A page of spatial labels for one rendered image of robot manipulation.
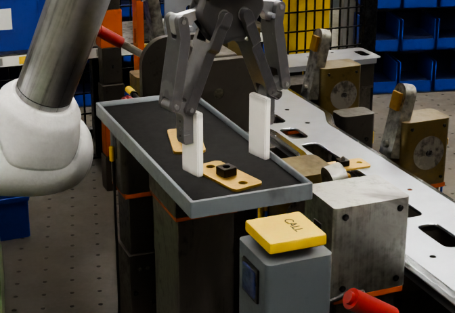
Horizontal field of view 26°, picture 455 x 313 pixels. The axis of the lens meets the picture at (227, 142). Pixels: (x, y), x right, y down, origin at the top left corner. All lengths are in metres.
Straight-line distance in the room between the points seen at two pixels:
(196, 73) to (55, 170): 0.82
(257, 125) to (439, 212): 0.42
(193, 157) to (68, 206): 1.18
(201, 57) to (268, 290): 0.24
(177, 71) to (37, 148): 0.79
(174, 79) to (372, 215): 0.31
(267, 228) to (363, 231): 0.23
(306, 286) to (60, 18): 0.83
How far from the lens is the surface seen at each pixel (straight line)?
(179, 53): 0.98
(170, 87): 0.99
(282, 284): 0.94
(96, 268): 1.91
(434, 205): 1.44
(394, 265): 1.20
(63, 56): 1.67
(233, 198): 1.01
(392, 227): 1.17
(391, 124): 1.66
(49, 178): 1.79
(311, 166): 1.33
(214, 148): 1.16
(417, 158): 1.67
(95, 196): 2.24
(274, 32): 1.05
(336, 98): 1.97
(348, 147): 1.65
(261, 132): 1.07
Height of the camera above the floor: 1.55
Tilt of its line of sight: 19 degrees down
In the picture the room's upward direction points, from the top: straight up
